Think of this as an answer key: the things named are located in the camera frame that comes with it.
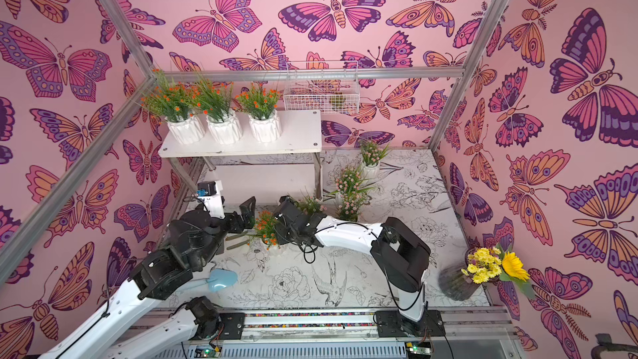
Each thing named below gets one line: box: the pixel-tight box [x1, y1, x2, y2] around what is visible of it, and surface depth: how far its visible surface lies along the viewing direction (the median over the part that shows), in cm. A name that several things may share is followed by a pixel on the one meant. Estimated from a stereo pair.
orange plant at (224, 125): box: [192, 76, 244, 145], surface depth 74 cm
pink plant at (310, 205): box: [289, 196, 328, 216], surface depth 87 cm
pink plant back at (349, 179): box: [334, 165, 372, 194], surface depth 92 cm
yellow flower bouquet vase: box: [438, 242, 535, 301], surface depth 64 cm
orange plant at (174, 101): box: [140, 68, 206, 146], surface depth 73 cm
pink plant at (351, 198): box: [329, 184, 373, 222], surface depth 86 cm
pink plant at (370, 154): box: [360, 140, 391, 184], surface depth 107 cm
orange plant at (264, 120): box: [235, 82, 282, 143], surface depth 74 cm
